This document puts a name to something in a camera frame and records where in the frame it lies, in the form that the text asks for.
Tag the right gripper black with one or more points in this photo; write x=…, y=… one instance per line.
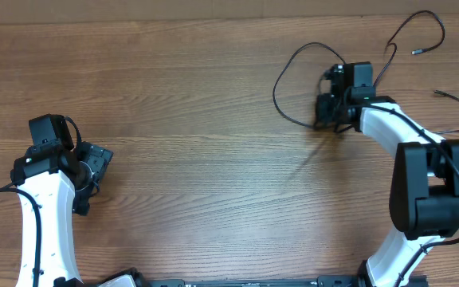
x=321, y=116

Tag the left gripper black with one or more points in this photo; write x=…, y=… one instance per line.
x=96, y=157

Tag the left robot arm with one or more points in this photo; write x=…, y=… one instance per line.
x=55, y=178

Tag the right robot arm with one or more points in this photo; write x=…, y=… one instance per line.
x=424, y=191

